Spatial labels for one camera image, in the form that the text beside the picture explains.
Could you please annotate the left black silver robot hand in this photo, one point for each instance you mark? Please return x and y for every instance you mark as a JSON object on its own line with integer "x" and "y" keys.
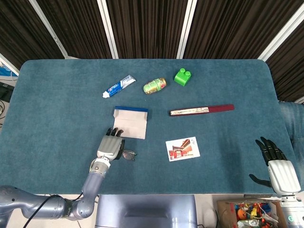
{"x": 110, "y": 146}

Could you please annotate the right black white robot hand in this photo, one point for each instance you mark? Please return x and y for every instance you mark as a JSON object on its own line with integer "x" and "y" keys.
{"x": 283, "y": 177}

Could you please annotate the black-framed eyeglasses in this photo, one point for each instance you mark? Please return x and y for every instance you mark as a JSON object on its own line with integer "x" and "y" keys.
{"x": 129, "y": 155}

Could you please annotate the blue glasses case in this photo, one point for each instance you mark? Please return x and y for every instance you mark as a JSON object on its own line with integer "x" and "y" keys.
{"x": 131, "y": 123}

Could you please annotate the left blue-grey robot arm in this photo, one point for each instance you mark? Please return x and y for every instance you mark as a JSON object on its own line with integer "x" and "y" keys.
{"x": 92, "y": 185}

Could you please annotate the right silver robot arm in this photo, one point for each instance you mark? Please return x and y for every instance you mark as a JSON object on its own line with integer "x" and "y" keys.
{"x": 294, "y": 213}

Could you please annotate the cardboard box of toys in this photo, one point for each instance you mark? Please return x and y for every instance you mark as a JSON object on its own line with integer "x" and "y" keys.
{"x": 225, "y": 213}

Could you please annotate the dark red folding fan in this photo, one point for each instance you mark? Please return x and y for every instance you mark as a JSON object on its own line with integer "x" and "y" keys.
{"x": 218, "y": 108}

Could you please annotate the black rectangular electronic device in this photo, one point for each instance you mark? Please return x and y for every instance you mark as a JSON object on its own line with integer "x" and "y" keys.
{"x": 6, "y": 91}

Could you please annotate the teal table cloth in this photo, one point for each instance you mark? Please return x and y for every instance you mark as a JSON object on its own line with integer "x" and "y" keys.
{"x": 59, "y": 118}

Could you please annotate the blue white toothpaste tube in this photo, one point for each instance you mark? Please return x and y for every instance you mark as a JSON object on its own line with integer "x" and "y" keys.
{"x": 117, "y": 87}

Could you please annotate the red gate photo postcard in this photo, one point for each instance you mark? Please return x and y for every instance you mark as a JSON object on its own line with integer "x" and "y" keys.
{"x": 183, "y": 149}

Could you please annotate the blue-grey robot torso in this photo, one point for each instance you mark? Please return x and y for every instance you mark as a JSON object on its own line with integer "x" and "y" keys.
{"x": 145, "y": 211}

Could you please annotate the green gold nesting doll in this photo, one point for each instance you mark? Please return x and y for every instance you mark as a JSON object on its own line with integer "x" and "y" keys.
{"x": 154, "y": 86}

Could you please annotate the white round object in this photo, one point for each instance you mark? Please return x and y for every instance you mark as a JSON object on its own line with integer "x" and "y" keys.
{"x": 211, "y": 217}

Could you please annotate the green toy building block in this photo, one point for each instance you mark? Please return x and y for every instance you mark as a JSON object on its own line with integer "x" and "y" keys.
{"x": 182, "y": 78}

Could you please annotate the dark brown pleated curtain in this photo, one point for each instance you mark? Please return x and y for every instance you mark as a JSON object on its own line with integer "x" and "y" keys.
{"x": 289, "y": 71}
{"x": 230, "y": 26}
{"x": 147, "y": 26}
{"x": 16, "y": 31}
{"x": 78, "y": 26}

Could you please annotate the blue printed bag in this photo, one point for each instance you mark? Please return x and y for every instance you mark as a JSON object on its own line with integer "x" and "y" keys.
{"x": 7, "y": 71}

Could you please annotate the white partition post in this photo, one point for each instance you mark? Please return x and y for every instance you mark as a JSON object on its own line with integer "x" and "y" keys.
{"x": 48, "y": 29}
{"x": 8, "y": 63}
{"x": 108, "y": 29}
{"x": 281, "y": 33}
{"x": 186, "y": 29}

